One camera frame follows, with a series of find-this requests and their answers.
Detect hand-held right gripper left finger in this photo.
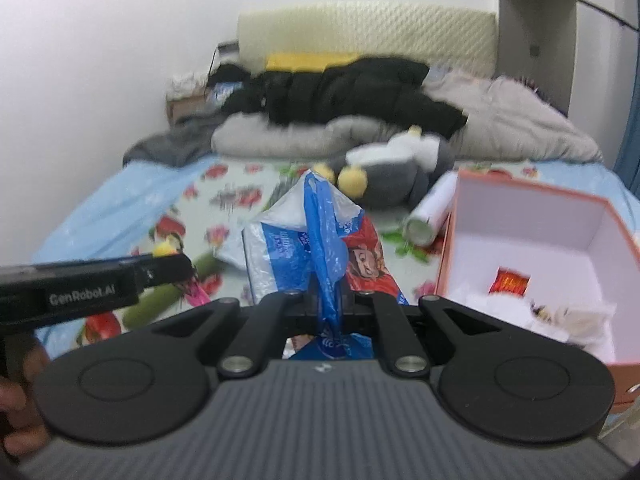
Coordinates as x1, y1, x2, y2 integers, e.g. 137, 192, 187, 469
150, 285, 320, 377

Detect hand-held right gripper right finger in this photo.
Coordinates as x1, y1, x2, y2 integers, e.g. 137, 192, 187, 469
345, 290, 502, 377

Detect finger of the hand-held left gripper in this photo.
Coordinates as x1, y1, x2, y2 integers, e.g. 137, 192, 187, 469
135, 252, 194, 289

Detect blue tissue pack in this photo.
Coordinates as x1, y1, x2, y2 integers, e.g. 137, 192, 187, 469
242, 170, 416, 361

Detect white fluffy plush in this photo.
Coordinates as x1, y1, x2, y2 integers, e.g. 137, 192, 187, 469
462, 290, 618, 346

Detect pink cardboard box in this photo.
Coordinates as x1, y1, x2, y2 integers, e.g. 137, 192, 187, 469
434, 169, 640, 406

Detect person's left hand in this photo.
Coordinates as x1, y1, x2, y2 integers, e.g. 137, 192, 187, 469
0, 344, 52, 457

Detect green cucumber toy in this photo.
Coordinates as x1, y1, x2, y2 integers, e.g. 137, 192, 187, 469
122, 250, 223, 331

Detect red cartoon snack packet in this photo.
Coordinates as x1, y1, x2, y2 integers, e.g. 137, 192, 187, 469
345, 215, 401, 303

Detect floral bed mat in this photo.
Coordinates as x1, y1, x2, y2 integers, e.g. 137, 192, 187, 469
82, 160, 541, 361

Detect white cardboard roll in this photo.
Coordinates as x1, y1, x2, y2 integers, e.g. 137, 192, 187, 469
404, 175, 458, 247

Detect dark grey cloth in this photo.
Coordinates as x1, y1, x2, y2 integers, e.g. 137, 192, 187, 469
122, 112, 226, 167

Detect grey penguin plush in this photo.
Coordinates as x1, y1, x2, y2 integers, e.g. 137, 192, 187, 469
314, 126, 457, 211

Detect red foil packet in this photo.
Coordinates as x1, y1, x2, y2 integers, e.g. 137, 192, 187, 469
487, 267, 532, 297

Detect brown cardboard box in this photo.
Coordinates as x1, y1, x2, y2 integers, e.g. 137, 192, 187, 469
166, 95, 211, 128

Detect grey pillow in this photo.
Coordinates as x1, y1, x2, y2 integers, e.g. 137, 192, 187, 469
211, 112, 396, 157

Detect blue printed packet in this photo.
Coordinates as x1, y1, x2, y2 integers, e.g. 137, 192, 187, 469
212, 82, 238, 106

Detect crumpled white cloth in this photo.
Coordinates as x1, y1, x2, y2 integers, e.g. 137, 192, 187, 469
170, 72, 211, 98

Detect black jacket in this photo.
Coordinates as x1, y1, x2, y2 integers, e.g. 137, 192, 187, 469
207, 57, 468, 136

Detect yellow pillow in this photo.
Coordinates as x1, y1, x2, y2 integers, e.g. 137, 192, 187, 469
265, 51, 361, 72

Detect light grey duvet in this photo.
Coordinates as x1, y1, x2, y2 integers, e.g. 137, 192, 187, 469
425, 67, 603, 163

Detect cream padded headboard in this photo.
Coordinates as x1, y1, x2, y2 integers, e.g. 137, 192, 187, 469
236, 2, 498, 73

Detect blue curtain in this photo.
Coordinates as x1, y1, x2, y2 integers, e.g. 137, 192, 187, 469
614, 125, 640, 196

